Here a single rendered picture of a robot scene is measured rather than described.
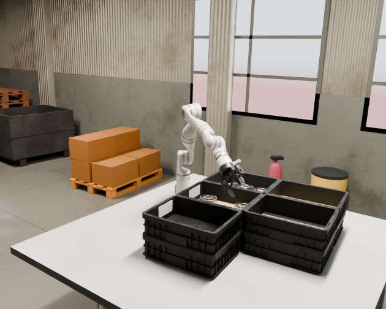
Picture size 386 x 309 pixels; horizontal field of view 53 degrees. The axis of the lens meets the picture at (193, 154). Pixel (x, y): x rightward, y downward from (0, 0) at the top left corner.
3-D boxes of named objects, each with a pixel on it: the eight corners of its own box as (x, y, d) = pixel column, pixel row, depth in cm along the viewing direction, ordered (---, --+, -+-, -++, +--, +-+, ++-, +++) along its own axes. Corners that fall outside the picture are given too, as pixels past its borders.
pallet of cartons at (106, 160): (167, 178, 528) (167, 132, 512) (107, 200, 442) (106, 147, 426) (127, 167, 571) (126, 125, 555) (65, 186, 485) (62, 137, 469)
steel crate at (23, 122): (78, 154, 633) (76, 109, 614) (16, 169, 547) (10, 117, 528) (45, 146, 683) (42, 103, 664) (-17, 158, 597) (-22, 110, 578)
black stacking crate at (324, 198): (263, 213, 216) (264, 194, 214) (279, 197, 241) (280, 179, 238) (336, 230, 197) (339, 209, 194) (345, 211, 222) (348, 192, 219)
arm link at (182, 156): (177, 152, 247) (176, 177, 251) (192, 152, 248) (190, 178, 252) (176, 148, 256) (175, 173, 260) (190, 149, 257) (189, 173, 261)
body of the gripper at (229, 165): (215, 171, 189) (222, 186, 183) (224, 159, 184) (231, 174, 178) (227, 172, 193) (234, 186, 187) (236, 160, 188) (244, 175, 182)
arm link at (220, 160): (242, 162, 189) (238, 152, 193) (225, 160, 183) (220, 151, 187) (233, 174, 195) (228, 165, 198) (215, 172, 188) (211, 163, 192)
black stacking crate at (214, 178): (201, 198, 236) (201, 181, 233) (222, 185, 261) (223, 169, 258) (262, 213, 217) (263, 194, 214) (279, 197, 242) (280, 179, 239)
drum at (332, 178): (345, 223, 400) (353, 171, 386) (336, 235, 372) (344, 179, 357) (312, 214, 420) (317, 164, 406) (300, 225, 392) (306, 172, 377)
